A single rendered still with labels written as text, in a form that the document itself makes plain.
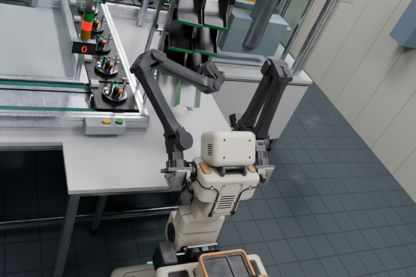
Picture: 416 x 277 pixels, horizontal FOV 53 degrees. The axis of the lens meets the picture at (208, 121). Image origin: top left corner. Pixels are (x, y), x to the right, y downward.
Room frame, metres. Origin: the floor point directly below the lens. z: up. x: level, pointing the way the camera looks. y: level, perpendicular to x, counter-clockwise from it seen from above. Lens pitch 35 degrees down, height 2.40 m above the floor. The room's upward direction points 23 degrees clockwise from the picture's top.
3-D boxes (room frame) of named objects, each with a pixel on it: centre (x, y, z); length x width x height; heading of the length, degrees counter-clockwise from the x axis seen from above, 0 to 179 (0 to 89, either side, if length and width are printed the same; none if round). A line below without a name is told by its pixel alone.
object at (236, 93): (3.30, -0.05, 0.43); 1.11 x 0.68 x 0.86; 125
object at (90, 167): (1.78, 0.28, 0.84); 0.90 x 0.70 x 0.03; 124
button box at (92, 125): (1.66, 0.49, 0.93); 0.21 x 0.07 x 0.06; 125
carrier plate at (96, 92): (1.88, 0.55, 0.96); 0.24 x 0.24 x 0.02; 35
